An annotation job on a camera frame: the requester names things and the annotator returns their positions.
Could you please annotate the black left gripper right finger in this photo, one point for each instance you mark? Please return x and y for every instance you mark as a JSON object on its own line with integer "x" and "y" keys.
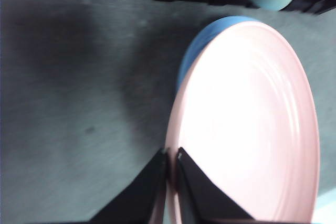
{"x": 204, "y": 200}

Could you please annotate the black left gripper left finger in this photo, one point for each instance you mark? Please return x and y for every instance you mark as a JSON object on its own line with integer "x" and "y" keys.
{"x": 139, "y": 197}

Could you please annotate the pink round plate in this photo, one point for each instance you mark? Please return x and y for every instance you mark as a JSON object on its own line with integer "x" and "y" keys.
{"x": 244, "y": 108}

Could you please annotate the blue round plate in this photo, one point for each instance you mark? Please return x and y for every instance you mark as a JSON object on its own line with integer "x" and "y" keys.
{"x": 197, "y": 48}

